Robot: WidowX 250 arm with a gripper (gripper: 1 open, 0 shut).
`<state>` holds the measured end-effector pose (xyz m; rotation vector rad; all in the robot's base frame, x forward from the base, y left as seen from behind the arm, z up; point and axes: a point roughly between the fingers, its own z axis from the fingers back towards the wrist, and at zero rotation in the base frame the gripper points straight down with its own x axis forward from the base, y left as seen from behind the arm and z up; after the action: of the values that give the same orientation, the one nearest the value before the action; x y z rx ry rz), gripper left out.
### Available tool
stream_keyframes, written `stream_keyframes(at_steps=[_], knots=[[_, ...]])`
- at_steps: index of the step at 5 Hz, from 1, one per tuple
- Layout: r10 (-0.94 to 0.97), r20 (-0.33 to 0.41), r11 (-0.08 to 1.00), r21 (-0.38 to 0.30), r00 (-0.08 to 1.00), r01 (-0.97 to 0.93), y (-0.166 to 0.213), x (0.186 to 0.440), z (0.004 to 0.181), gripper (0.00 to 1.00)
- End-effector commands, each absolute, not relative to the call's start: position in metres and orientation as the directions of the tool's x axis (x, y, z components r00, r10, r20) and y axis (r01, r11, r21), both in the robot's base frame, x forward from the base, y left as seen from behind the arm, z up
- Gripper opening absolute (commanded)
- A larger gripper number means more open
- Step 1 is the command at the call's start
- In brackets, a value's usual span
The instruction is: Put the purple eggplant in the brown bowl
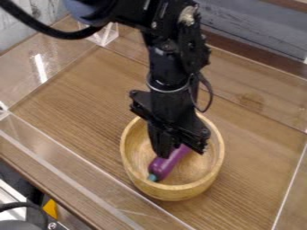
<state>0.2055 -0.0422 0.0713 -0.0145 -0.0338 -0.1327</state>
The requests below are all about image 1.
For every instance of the purple toy eggplant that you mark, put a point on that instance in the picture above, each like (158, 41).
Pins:
(160, 166)

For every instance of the clear acrylic corner bracket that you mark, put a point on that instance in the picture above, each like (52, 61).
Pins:
(107, 35)

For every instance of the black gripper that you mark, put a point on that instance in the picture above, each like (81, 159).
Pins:
(174, 124)

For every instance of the brown wooden bowl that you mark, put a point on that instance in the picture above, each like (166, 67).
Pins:
(194, 173)

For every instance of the clear acrylic tray wall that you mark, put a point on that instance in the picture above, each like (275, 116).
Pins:
(85, 190)

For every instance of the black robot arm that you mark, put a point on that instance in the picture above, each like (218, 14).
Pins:
(170, 27)

